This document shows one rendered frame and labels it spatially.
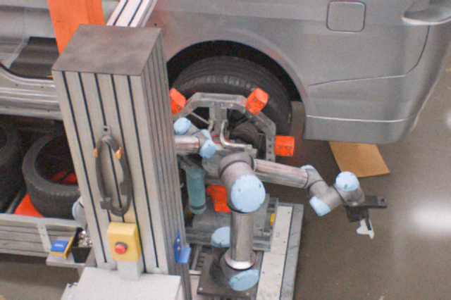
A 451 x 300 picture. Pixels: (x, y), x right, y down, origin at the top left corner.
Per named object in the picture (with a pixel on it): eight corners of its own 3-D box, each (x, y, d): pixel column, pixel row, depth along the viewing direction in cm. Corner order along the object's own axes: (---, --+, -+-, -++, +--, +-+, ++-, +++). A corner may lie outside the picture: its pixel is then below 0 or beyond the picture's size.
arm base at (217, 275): (243, 289, 283) (242, 272, 277) (206, 285, 286) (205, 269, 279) (249, 260, 295) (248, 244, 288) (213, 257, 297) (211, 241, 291)
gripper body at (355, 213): (348, 207, 285) (341, 192, 276) (369, 203, 283) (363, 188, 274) (350, 224, 281) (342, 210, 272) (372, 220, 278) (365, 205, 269)
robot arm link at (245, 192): (245, 263, 281) (251, 155, 247) (261, 290, 270) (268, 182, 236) (217, 271, 277) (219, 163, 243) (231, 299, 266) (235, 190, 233)
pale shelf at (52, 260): (139, 248, 357) (139, 244, 355) (130, 274, 344) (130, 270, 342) (58, 240, 364) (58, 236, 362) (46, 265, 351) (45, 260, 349)
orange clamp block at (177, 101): (187, 98, 344) (173, 86, 341) (183, 108, 338) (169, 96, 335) (178, 106, 348) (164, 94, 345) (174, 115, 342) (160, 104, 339)
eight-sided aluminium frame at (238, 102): (275, 182, 367) (276, 96, 332) (274, 191, 362) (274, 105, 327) (174, 173, 376) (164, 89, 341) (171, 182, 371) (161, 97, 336)
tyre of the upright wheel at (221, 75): (272, 170, 396) (310, 77, 352) (266, 198, 378) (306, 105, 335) (160, 134, 394) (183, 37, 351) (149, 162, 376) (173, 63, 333)
